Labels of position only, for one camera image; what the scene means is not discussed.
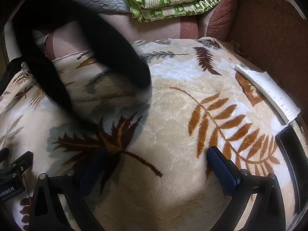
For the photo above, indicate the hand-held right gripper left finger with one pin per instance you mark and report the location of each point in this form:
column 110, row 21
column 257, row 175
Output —
column 95, row 170

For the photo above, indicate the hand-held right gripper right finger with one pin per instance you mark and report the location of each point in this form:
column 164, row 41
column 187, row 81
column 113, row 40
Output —
column 220, row 168

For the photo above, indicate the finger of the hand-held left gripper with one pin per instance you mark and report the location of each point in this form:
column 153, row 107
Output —
column 22, row 160

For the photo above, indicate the black pants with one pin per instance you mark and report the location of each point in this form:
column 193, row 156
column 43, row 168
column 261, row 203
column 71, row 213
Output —
column 108, row 41

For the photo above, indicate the leaf print fleece blanket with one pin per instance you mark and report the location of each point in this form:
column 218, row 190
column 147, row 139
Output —
column 168, row 130

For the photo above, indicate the white notebook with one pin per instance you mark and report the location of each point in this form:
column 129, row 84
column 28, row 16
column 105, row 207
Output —
column 276, row 96

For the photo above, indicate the pink and red sofa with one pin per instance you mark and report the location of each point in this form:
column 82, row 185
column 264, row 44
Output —
column 156, row 28

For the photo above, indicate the green patterned folded blanket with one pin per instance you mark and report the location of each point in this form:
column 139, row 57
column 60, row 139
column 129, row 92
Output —
column 168, row 7

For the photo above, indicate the black curved frame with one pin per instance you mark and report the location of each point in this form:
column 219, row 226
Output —
column 288, row 154

